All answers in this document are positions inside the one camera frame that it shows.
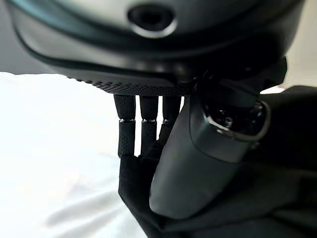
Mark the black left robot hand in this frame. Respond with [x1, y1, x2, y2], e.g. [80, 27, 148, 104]
[4, 0, 306, 220]

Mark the black garment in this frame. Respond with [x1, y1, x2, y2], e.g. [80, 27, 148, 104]
[118, 85, 317, 238]

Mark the white bed sheet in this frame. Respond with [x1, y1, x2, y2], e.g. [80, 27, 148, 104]
[0, 71, 189, 238]

